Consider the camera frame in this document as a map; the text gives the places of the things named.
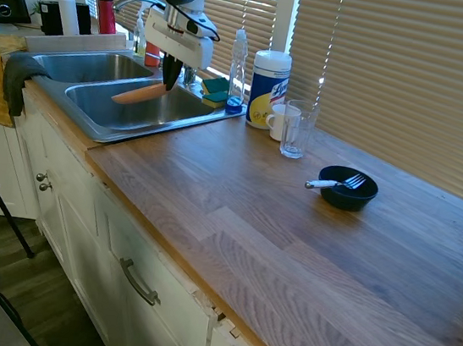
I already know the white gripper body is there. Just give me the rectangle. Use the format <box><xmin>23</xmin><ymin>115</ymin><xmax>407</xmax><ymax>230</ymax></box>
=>
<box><xmin>140</xmin><ymin>4</ymin><xmax>219</xmax><ymax>72</ymax></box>

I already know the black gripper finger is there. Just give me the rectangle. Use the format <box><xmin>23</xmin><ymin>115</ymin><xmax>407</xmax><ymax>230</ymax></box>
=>
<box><xmin>159</xmin><ymin>53</ymin><xmax>176</xmax><ymax>89</ymax></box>
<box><xmin>165</xmin><ymin>58</ymin><xmax>186</xmax><ymax>95</ymax></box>

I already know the chrome sink side sprayer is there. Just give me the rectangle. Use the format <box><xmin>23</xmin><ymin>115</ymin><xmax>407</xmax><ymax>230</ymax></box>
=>
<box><xmin>180</xmin><ymin>63</ymin><xmax>201</xmax><ymax>91</ymax></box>

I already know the stainless steel double sink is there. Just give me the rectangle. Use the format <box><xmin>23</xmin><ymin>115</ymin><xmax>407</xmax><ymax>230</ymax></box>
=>
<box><xmin>14</xmin><ymin>40</ymin><xmax>253</xmax><ymax>162</ymax></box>

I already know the white ceramic mug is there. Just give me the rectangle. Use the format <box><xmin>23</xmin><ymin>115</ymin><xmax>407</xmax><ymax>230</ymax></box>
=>
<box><xmin>262</xmin><ymin>102</ymin><xmax>303</xmax><ymax>145</ymax></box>

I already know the spray bottle with orange liquid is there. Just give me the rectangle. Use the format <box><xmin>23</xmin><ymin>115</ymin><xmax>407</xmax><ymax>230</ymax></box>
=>
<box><xmin>142</xmin><ymin>41</ymin><xmax>163</xmax><ymax>69</ymax></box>

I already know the clear pump soap bottle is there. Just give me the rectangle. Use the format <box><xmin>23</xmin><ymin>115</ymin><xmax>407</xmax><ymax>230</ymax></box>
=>
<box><xmin>130</xmin><ymin>3</ymin><xmax>153</xmax><ymax>58</ymax></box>

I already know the yellow green sponge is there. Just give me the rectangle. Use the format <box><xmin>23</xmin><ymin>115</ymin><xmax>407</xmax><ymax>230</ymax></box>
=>
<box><xmin>200</xmin><ymin>88</ymin><xmax>231</xmax><ymax>112</ymax></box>
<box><xmin>201</xmin><ymin>74</ymin><xmax>231</xmax><ymax>97</ymax></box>

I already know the clear dish soap bottle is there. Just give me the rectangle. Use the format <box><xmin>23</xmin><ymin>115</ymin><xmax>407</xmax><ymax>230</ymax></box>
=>
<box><xmin>223</xmin><ymin>28</ymin><xmax>254</xmax><ymax>117</ymax></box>

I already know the red water bottle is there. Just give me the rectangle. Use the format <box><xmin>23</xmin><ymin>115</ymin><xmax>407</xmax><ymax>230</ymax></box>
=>
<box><xmin>88</xmin><ymin>0</ymin><xmax>122</xmax><ymax>36</ymax></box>

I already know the Lysol wipes canister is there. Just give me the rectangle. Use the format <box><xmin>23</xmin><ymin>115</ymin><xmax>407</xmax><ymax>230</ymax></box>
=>
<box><xmin>245</xmin><ymin>47</ymin><xmax>295</xmax><ymax>133</ymax></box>

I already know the black canister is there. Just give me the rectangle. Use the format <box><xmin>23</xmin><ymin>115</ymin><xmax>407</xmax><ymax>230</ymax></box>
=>
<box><xmin>70</xmin><ymin>2</ymin><xmax>96</xmax><ymax>37</ymax></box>
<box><xmin>35</xmin><ymin>0</ymin><xmax>69</xmax><ymax>38</ymax></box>

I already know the white water bottle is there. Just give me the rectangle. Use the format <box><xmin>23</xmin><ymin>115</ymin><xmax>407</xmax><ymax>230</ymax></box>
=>
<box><xmin>48</xmin><ymin>0</ymin><xmax>85</xmax><ymax>39</ymax></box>

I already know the clear drinking glass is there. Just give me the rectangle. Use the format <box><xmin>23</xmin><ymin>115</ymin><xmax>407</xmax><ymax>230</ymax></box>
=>
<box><xmin>278</xmin><ymin>97</ymin><xmax>321</xmax><ymax>162</ymax></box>

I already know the grey dish cloth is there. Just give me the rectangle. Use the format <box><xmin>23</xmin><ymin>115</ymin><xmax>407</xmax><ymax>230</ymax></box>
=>
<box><xmin>0</xmin><ymin>50</ymin><xmax>57</xmax><ymax>122</ymax></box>

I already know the white kitchen cabinet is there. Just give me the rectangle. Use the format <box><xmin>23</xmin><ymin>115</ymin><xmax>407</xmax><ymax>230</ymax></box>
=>
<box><xmin>0</xmin><ymin>86</ymin><xmax>334</xmax><ymax>346</ymax></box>

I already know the dark blue bowl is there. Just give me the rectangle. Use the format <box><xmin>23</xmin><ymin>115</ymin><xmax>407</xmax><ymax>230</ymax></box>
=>
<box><xmin>314</xmin><ymin>162</ymin><xmax>382</xmax><ymax>216</ymax></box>

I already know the fork with white handle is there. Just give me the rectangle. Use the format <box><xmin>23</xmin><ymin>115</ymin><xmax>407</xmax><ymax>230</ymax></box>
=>
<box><xmin>304</xmin><ymin>167</ymin><xmax>368</xmax><ymax>197</ymax></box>

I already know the silver cabinet pull handle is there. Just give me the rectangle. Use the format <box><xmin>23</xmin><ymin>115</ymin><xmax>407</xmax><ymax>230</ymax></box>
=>
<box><xmin>114</xmin><ymin>256</ymin><xmax>167</xmax><ymax>308</ymax></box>

